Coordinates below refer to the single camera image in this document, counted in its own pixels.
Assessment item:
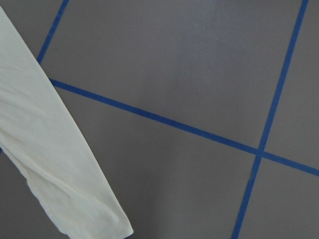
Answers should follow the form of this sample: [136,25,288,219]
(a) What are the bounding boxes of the beige long-sleeve printed shirt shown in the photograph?
[0,11,134,239]

